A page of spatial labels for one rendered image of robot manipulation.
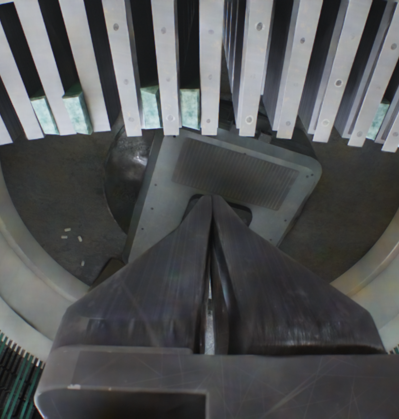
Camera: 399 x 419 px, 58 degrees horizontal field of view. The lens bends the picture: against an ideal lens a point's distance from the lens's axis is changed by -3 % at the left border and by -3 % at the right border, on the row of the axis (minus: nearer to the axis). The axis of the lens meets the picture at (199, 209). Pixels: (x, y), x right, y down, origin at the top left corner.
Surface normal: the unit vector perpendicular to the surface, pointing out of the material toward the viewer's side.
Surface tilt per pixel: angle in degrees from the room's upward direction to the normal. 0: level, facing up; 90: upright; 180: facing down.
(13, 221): 90
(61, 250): 0
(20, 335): 90
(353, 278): 90
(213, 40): 0
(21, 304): 90
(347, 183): 0
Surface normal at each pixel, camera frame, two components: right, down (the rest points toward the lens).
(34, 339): 0.85, -0.41
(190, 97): -0.02, 0.60
